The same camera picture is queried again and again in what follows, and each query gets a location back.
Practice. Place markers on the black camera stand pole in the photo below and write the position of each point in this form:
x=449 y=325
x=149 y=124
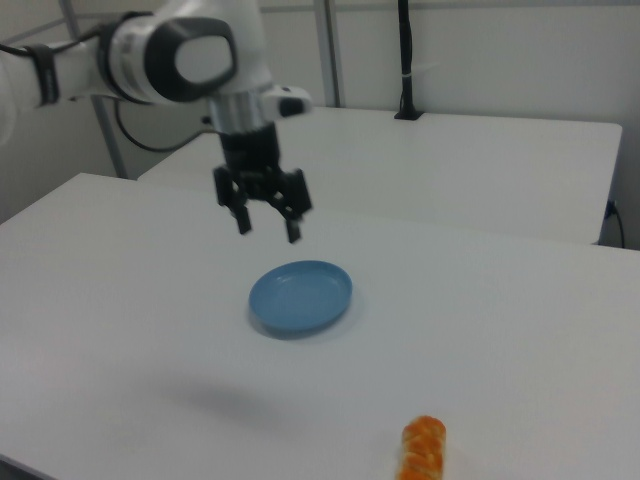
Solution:
x=406 y=50

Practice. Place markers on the white back table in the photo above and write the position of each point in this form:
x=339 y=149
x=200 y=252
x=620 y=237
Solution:
x=450 y=175

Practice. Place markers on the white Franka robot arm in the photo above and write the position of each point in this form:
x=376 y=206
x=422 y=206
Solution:
x=150 y=65

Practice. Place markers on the slanted grey metal frame post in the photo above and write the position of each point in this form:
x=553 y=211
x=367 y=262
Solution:
x=112 y=150

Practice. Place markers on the blue oval plate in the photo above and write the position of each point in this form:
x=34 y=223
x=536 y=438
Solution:
x=300 y=300

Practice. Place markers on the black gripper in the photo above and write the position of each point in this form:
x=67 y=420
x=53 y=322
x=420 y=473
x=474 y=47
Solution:
x=250 y=155

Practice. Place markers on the orange glazed bread roll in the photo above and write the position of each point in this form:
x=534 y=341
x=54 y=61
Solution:
x=422 y=450

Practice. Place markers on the upright grey metal frame post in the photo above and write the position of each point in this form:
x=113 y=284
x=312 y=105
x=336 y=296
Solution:
x=331 y=55

